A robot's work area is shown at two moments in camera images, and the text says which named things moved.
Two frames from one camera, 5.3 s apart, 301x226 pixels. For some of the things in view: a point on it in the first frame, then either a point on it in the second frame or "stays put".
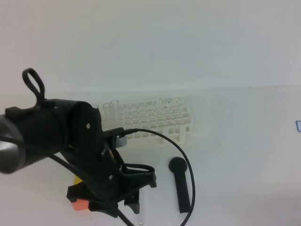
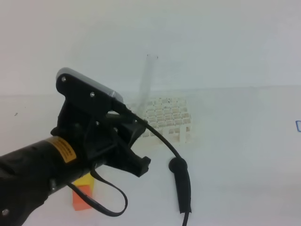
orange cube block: (81, 205) stays put
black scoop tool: (178, 165) stays put
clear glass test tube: (140, 218) → (145, 100)
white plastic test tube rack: (170, 117) stays put
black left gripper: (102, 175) → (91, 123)
